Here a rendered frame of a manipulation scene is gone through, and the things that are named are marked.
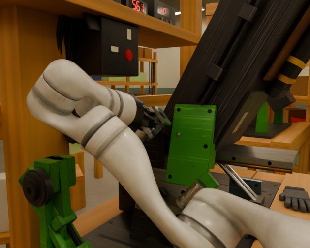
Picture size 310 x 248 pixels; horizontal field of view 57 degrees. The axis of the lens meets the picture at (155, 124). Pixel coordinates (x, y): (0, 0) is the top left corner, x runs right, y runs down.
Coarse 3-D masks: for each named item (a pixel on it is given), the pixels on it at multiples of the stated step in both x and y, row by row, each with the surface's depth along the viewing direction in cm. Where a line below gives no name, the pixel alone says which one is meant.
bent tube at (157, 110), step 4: (156, 108) 72; (160, 108) 75; (156, 112) 71; (160, 112) 73; (152, 116) 73; (156, 116) 71; (160, 116) 70; (164, 116) 74; (156, 120) 71; (160, 120) 70; (164, 120) 70; (168, 120) 73; (168, 124) 72; (136, 132) 74; (140, 132) 73; (144, 132) 73; (140, 136) 73; (144, 136) 73; (164, 200) 69; (172, 212) 68
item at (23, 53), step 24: (192, 0) 148; (0, 24) 68; (24, 24) 66; (48, 24) 72; (192, 24) 150; (0, 48) 69; (24, 48) 67; (48, 48) 72; (192, 48) 151; (0, 72) 70; (24, 72) 67; (0, 96) 71; (24, 96) 68; (24, 120) 68; (24, 144) 69; (48, 144) 74; (24, 168) 70; (24, 216) 72; (24, 240) 73
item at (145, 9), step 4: (124, 0) 85; (128, 0) 85; (136, 0) 89; (140, 0) 91; (124, 4) 85; (128, 4) 86; (132, 4) 87; (144, 4) 93; (132, 8) 87; (144, 8) 93; (144, 12) 93
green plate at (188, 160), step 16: (176, 112) 77; (192, 112) 74; (208, 112) 72; (176, 128) 76; (192, 128) 74; (208, 128) 72; (176, 144) 75; (192, 144) 73; (208, 144) 71; (176, 160) 75; (192, 160) 72; (208, 160) 70; (176, 176) 74; (192, 176) 72
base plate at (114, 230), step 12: (216, 180) 129; (228, 180) 129; (264, 180) 129; (228, 192) 114; (264, 192) 114; (276, 192) 114; (264, 204) 103; (120, 216) 93; (96, 228) 85; (108, 228) 85; (120, 228) 85; (84, 240) 79; (96, 240) 79; (108, 240) 79; (120, 240) 79; (132, 240) 79; (240, 240) 79; (252, 240) 79
